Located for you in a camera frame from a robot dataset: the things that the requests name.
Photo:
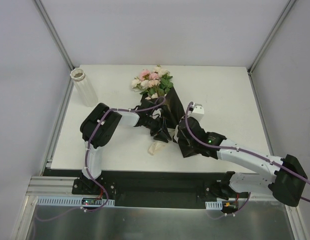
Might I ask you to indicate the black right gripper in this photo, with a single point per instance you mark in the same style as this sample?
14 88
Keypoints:
184 135

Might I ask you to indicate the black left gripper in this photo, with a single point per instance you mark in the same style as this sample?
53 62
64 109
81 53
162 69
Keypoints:
158 128

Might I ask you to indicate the cream ribbon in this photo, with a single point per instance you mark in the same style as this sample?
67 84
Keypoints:
157 145

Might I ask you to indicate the pink and white flower bouquet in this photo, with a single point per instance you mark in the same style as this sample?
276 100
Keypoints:
153 83

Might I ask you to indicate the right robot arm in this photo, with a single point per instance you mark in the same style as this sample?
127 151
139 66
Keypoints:
283 178

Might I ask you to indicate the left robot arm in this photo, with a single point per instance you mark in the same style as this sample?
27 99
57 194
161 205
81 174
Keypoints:
98 128

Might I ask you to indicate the white ribbed vase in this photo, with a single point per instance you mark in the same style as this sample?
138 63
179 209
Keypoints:
84 87

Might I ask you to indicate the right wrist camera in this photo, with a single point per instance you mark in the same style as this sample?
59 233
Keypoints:
197 111

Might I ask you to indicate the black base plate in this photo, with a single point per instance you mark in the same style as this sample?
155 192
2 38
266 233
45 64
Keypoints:
146 189

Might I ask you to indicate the right white cable duct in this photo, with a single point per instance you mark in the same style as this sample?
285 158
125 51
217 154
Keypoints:
214 205

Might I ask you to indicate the white cable duct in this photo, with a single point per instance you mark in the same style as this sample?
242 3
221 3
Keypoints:
62 201
214 205

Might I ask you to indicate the left white cable duct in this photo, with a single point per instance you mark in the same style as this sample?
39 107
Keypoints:
62 201

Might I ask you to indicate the aluminium rail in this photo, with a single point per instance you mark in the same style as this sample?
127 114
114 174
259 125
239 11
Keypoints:
50 186

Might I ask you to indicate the left aluminium frame post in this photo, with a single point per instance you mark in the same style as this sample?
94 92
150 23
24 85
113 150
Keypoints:
53 32

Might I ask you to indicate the aluminium frame post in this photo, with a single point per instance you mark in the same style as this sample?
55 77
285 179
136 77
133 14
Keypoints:
271 35
53 32

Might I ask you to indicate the right aluminium frame post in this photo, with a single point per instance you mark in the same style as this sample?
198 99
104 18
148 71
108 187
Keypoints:
271 35

